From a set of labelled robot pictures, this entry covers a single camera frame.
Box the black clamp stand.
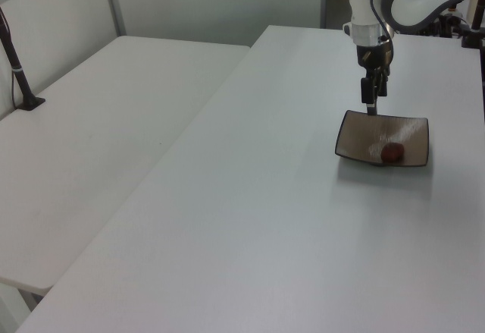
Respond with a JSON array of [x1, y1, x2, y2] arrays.
[[459, 0, 485, 49]]

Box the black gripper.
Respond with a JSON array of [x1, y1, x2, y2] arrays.
[[355, 42, 393, 117]]

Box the grey metal partition post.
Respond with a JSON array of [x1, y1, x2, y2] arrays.
[[101, 0, 128, 38]]

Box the small round red food item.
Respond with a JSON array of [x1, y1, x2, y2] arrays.
[[380, 142, 405, 165]]

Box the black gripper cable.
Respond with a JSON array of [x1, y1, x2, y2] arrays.
[[369, 0, 398, 42]]

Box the black electronics box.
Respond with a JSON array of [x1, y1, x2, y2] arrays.
[[418, 16, 455, 39]]

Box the black camera stand pole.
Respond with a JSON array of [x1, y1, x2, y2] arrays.
[[0, 5, 47, 112]]

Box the square brown ceramic plate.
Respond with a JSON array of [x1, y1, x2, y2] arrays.
[[333, 109, 430, 169]]

